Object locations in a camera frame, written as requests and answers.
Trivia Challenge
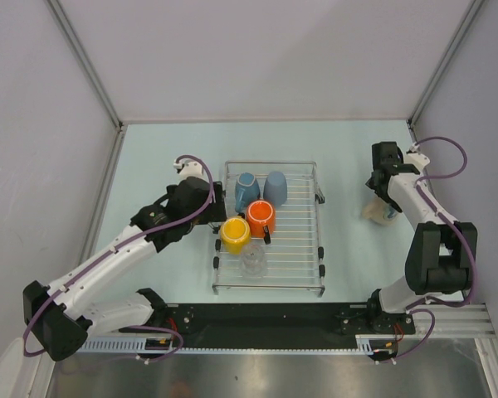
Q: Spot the blue-grey plastic tumbler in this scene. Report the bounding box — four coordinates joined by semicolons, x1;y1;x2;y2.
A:
263;171;287;207

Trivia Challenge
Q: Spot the clear glass cup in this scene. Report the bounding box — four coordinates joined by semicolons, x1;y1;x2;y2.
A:
239;243;267;278

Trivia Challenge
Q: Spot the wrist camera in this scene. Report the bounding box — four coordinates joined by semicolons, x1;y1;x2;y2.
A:
403;143;430;172
173;160;204;180

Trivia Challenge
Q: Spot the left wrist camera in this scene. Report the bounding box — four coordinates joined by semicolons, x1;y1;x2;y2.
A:
173;160;204;180

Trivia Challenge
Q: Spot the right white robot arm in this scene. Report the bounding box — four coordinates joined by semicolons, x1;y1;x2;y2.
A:
362;142;478;332

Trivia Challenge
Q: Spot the blue textured ceramic mug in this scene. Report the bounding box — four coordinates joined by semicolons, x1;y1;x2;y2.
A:
235;172;261;213

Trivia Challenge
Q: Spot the metal wire dish rack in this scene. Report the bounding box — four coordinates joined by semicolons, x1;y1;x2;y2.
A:
212;160;325;296

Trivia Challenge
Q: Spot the orange ceramic mug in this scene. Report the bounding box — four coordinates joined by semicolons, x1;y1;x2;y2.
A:
245;200;276;245

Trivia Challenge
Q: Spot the yellow ceramic mug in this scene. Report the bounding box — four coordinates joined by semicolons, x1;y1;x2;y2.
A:
220;216;251;255

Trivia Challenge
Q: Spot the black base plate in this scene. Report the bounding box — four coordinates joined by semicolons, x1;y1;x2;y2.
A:
143;303;416;350

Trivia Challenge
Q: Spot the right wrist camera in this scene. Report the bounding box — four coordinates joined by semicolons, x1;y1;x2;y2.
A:
403;143;430;172

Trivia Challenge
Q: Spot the beige ceramic mug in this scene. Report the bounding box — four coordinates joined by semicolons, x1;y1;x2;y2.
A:
361;197;399;226

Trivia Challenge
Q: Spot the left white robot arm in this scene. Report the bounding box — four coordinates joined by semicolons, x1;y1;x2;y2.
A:
22;177;227;362

